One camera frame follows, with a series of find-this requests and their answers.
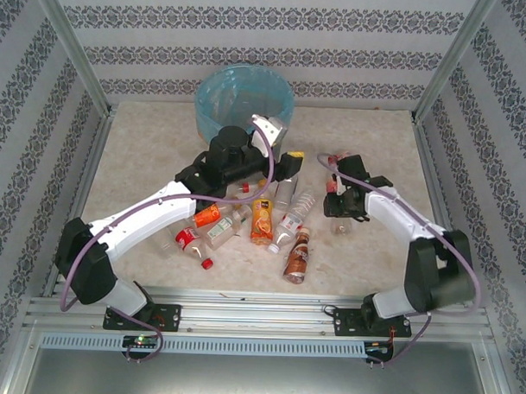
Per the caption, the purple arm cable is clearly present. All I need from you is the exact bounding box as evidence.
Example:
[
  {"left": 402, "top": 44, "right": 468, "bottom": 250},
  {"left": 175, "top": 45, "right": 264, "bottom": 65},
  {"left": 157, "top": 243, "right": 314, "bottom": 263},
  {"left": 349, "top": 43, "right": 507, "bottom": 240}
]
[
  {"left": 309, "top": 151, "right": 488, "bottom": 374},
  {"left": 58, "top": 133, "right": 278, "bottom": 367}
]

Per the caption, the brown Nescafe coffee bottle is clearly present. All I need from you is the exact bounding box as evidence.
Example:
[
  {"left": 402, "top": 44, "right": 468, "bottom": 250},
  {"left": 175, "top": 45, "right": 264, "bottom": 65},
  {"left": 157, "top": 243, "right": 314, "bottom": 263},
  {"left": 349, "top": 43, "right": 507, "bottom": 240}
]
[{"left": 282, "top": 226, "right": 313, "bottom": 285}]

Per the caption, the cola bottle with red cap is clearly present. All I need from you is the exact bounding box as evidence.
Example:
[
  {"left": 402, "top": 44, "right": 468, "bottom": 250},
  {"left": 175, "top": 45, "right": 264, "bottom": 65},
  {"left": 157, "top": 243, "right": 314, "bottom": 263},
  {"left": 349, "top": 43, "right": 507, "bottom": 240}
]
[{"left": 156, "top": 223, "right": 216, "bottom": 272}]

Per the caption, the small circuit board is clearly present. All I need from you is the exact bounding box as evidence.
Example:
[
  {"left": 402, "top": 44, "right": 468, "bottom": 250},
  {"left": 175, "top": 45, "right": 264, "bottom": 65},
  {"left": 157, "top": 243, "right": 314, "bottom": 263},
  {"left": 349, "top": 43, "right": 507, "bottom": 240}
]
[
  {"left": 363, "top": 340, "right": 396, "bottom": 357},
  {"left": 122, "top": 334, "right": 161, "bottom": 350}
]

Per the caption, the clear bottle green white label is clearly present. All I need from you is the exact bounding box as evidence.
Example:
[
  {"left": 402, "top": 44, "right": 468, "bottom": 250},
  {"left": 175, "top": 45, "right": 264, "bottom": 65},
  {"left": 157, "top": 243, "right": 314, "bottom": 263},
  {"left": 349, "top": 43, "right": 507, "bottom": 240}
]
[{"left": 205, "top": 201, "right": 254, "bottom": 252}]

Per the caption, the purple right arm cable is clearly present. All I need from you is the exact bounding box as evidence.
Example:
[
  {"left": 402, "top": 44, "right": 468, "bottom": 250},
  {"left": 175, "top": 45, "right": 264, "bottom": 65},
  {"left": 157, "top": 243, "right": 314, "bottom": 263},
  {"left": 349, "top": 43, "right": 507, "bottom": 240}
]
[{"left": 309, "top": 151, "right": 488, "bottom": 374}]

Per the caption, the aluminium frame post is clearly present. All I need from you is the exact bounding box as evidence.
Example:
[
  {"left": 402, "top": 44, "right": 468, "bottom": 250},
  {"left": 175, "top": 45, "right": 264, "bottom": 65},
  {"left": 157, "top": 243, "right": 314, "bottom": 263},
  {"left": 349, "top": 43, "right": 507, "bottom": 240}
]
[
  {"left": 23, "top": 0, "right": 122, "bottom": 118},
  {"left": 410, "top": 0, "right": 500, "bottom": 127}
]

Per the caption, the clear red-capped bottle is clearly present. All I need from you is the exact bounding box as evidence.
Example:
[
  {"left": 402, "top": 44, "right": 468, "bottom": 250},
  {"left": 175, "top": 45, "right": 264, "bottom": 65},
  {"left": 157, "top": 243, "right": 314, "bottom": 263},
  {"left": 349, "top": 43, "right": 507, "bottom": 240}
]
[{"left": 325, "top": 149, "right": 355, "bottom": 197}]

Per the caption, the orange juice plastic bottle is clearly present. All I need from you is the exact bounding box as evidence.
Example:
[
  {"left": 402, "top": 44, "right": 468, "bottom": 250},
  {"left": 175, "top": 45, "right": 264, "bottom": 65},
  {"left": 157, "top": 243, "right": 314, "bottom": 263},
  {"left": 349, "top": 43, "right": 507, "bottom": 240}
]
[{"left": 250, "top": 198, "right": 276, "bottom": 245}]

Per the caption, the mesh bin with blue liner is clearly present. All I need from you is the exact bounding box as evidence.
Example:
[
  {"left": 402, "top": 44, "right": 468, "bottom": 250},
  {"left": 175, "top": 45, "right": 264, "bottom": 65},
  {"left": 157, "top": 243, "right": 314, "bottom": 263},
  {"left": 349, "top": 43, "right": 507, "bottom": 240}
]
[{"left": 193, "top": 62, "right": 297, "bottom": 143}]

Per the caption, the grey metal panel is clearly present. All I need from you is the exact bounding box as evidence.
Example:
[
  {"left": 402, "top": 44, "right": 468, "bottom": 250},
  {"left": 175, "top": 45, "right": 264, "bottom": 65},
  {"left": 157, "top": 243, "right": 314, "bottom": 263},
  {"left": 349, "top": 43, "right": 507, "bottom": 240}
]
[{"left": 20, "top": 326, "right": 508, "bottom": 394}]

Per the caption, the water bottle red white label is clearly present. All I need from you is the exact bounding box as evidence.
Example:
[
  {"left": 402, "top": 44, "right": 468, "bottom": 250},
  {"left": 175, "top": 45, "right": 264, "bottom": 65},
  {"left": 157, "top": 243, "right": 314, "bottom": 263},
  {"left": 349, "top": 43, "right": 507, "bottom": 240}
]
[{"left": 267, "top": 207, "right": 307, "bottom": 256}]

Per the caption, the clear plain plastic bottle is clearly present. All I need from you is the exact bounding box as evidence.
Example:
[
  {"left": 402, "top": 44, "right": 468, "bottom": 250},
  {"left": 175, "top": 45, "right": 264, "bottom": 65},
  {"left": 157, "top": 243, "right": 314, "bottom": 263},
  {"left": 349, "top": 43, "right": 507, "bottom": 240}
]
[{"left": 273, "top": 175, "right": 300, "bottom": 210}]

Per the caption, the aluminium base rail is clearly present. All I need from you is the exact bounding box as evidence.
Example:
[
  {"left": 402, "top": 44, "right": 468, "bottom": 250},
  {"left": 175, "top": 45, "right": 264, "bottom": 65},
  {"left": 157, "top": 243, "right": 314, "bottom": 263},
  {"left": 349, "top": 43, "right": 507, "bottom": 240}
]
[{"left": 22, "top": 281, "right": 497, "bottom": 344}]

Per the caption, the white slotted cable duct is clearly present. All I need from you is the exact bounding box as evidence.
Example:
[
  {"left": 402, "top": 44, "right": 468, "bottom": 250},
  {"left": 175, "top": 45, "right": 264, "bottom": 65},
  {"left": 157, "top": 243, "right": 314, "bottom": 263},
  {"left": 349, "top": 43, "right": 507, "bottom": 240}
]
[{"left": 39, "top": 329, "right": 367, "bottom": 361}]

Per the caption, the clear bottle bright orange label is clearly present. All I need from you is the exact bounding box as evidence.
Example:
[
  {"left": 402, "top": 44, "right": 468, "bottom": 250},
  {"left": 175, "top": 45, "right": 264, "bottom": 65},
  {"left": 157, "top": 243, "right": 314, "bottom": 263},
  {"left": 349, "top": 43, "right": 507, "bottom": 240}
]
[{"left": 191, "top": 201, "right": 233, "bottom": 230}]

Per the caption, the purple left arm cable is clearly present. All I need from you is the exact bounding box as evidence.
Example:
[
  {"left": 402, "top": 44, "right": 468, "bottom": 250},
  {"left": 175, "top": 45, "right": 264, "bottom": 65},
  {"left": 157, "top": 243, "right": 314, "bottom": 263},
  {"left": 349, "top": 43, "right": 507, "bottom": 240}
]
[{"left": 58, "top": 133, "right": 278, "bottom": 367}]

